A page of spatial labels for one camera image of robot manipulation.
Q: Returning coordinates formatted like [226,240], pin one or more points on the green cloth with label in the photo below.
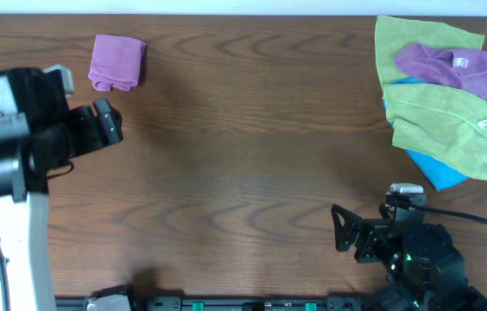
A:
[448,124]

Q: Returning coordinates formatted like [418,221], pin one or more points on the blue cloth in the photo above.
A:
[440,175]

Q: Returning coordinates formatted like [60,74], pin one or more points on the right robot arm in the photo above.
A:
[423,268]

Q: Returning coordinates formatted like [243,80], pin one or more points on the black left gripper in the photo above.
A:
[97,136]

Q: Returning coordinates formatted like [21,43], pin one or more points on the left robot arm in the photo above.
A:
[26,282]

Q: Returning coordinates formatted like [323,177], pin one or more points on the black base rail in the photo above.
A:
[126,298]

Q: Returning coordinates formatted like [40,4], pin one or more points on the large green cloth top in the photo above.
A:
[393,34]

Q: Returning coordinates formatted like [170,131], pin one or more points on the purple microfiber cloth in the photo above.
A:
[116,62]

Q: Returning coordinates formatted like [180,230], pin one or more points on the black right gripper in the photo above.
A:
[373,232]

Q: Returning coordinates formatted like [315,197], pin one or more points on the purple cloth with label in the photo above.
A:
[461,68]

